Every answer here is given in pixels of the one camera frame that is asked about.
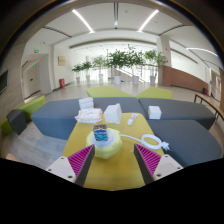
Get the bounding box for small white remote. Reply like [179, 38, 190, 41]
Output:
[127, 113, 139, 126]

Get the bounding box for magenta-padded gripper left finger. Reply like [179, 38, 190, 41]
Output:
[46, 144, 96, 187]

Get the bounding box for dark grey ottoman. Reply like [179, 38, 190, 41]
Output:
[5, 109, 28, 136]

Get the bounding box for stacked white boxes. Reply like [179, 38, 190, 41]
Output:
[78, 97, 95, 110]

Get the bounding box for white house-shaped box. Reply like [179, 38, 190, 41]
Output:
[103, 103, 123, 125]

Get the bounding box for row of potted plants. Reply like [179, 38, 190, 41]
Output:
[71, 44, 168, 86]

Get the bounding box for wide yellow-green seat block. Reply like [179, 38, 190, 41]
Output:
[86, 85, 134, 99]

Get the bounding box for round yellow-green power strip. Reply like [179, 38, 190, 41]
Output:
[85, 128, 123, 160]

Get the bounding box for white tissue pack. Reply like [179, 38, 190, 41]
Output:
[74, 108, 104, 124]

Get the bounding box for long grey sofa block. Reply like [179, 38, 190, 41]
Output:
[30, 96, 148, 141]

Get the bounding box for small yellow-green seat block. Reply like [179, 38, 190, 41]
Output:
[135, 86, 174, 101]

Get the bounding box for white cube box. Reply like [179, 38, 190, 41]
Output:
[147, 105, 163, 120]

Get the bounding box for grey angular sofa block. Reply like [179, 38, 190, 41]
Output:
[138, 97, 217, 131]

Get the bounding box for large grey sofa block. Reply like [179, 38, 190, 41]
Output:
[146, 119, 223, 168]

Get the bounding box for ceiling strip lights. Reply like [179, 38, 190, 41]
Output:
[71, 8, 219, 58]

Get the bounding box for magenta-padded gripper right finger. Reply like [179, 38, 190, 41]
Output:
[133, 143, 184, 185]

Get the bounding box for green bench seat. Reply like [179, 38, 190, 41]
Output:
[0, 95, 47, 136]

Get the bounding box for wooden bench with black frame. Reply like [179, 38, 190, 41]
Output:
[193, 93, 224, 123]

